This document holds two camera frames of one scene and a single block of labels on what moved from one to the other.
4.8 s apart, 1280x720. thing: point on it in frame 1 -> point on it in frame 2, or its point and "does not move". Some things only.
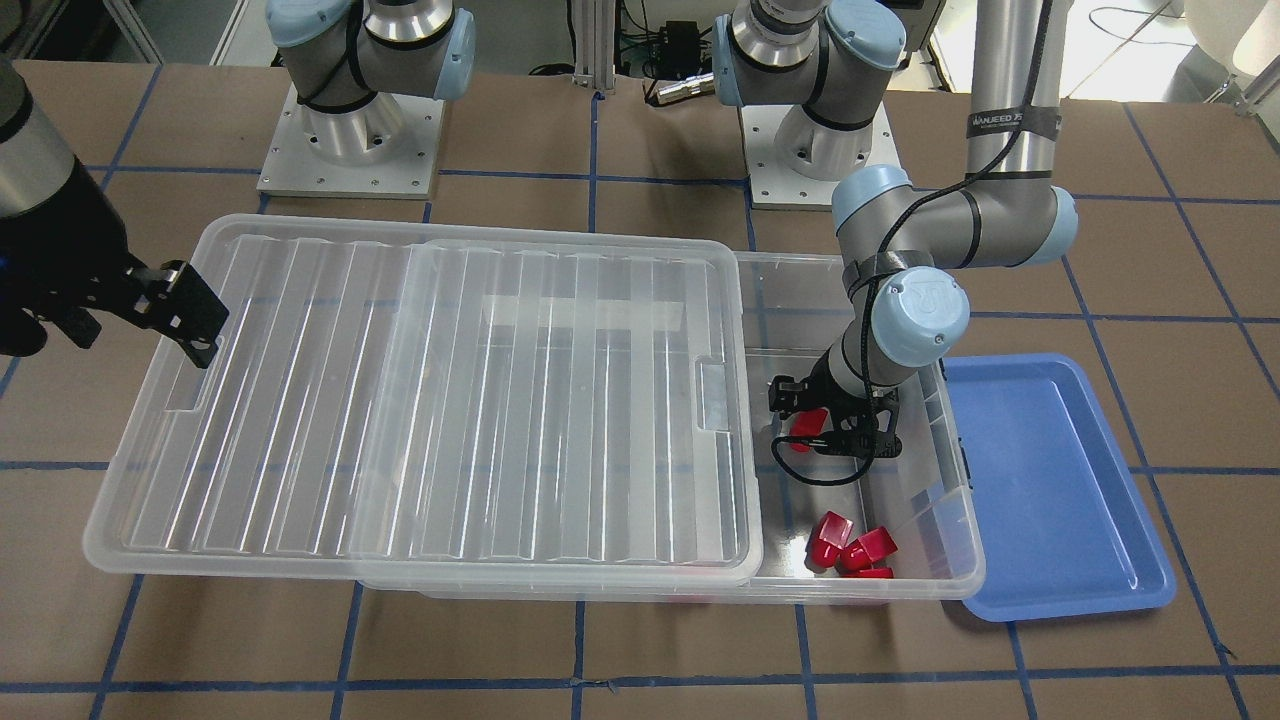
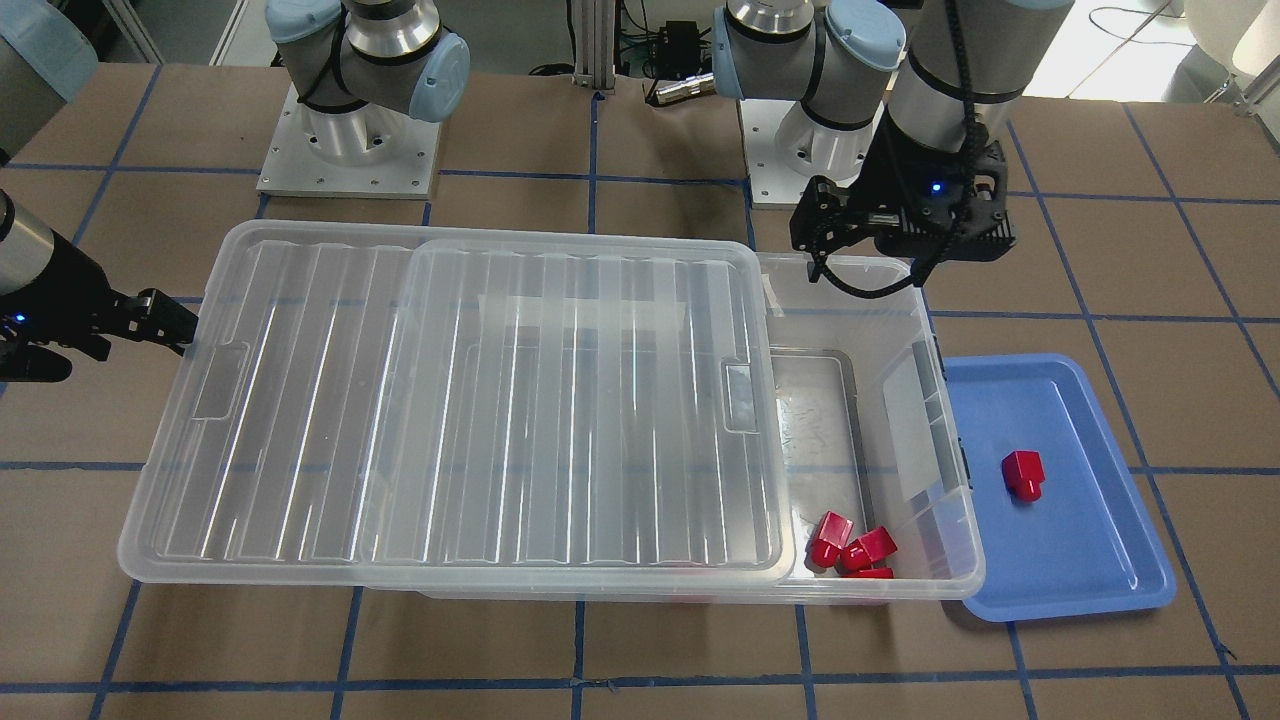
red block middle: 826,540 does not move
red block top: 867,549 does not move
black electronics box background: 678,50 does not move
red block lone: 806,423 -> 1023,474
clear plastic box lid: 389,404 does not move
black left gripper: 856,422 -> 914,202
